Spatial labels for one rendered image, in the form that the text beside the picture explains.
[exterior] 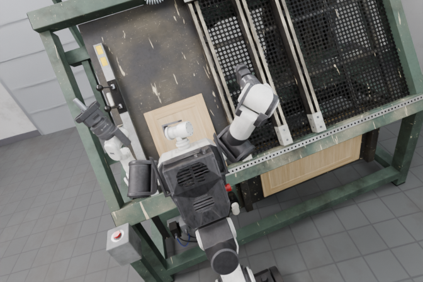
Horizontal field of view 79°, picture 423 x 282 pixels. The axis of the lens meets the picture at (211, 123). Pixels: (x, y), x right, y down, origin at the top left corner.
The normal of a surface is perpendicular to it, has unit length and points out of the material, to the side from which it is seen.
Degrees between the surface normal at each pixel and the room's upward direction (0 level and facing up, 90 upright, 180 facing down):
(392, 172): 0
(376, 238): 0
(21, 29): 90
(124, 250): 90
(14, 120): 90
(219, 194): 82
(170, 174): 68
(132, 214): 60
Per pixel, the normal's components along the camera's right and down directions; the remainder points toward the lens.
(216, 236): -0.11, -0.55
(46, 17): 0.12, 0.04
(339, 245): -0.23, -0.80
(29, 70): 0.13, 0.55
